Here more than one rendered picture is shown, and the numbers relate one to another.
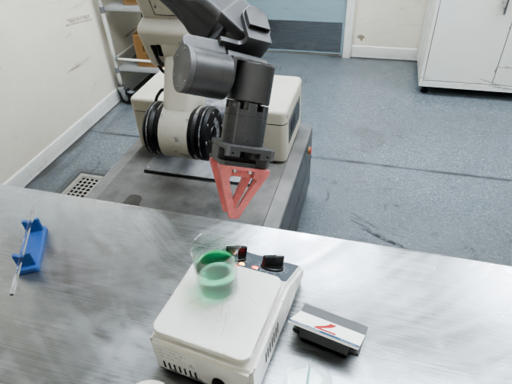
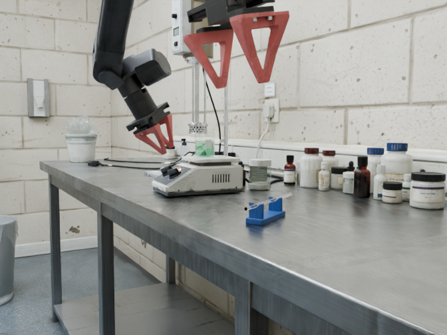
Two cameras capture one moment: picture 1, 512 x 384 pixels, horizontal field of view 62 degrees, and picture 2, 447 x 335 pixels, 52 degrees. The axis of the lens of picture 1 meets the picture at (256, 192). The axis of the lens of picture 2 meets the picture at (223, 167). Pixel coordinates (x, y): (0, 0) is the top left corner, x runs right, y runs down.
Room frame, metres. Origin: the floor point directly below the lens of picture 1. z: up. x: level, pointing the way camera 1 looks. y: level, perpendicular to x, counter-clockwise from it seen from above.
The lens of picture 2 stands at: (1.15, 0.87, 0.92)
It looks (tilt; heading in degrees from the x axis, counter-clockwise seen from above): 5 degrees down; 223
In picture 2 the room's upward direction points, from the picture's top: straight up
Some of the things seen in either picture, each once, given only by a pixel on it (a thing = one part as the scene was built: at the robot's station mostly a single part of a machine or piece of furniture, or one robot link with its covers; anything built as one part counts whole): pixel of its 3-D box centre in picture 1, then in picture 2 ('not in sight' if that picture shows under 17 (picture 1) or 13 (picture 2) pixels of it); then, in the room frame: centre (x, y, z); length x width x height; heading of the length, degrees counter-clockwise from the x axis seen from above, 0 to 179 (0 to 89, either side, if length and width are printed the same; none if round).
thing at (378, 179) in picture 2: not in sight; (380, 181); (0.13, 0.42, 0.79); 0.03 x 0.03 x 0.08
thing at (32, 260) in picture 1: (29, 243); (266, 210); (0.50, 0.37, 0.77); 0.10 x 0.03 x 0.04; 12
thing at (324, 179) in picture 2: not in sight; (324, 176); (0.09, 0.25, 0.79); 0.03 x 0.03 x 0.07
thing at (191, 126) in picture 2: not in sight; (197, 96); (0.06, -0.26, 1.02); 0.07 x 0.07 x 0.25
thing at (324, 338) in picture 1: (328, 324); not in sight; (0.32, -0.09, 0.77); 0.09 x 0.06 x 0.04; 62
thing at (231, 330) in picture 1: (219, 304); (210, 158); (0.31, 0.05, 0.83); 0.12 x 0.12 x 0.01; 67
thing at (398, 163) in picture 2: not in sight; (396, 169); (0.07, 0.43, 0.81); 0.07 x 0.07 x 0.13
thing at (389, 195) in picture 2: not in sight; (392, 192); (0.15, 0.46, 0.77); 0.04 x 0.04 x 0.04
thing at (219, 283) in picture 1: (218, 267); (203, 143); (0.33, 0.05, 0.87); 0.06 x 0.05 x 0.08; 96
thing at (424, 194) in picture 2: not in sight; (427, 190); (0.16, 0.54, 0.79); 0.07 x 0.07 x 0.07
